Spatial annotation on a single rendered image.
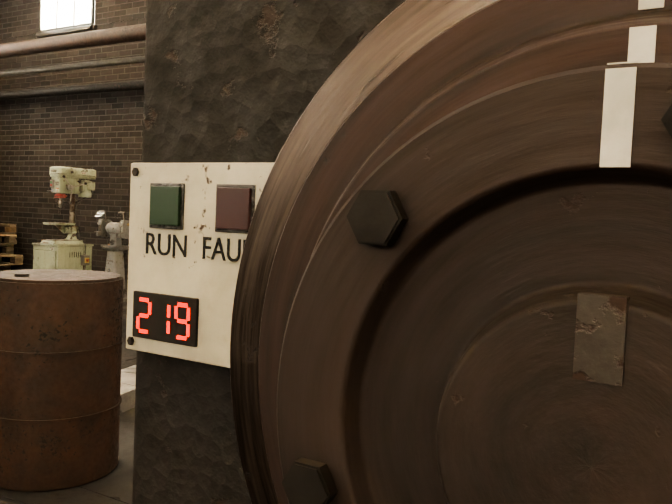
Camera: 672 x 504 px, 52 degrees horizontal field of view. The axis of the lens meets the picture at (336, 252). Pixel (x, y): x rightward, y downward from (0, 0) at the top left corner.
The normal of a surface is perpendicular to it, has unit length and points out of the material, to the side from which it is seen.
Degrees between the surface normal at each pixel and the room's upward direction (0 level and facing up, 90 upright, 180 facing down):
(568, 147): 90
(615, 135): 90
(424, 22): 90
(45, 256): 90
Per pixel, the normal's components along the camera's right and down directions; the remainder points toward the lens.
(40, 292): 0.18, 0.06
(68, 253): 0.86, 0.07
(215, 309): -0.51, 0.02
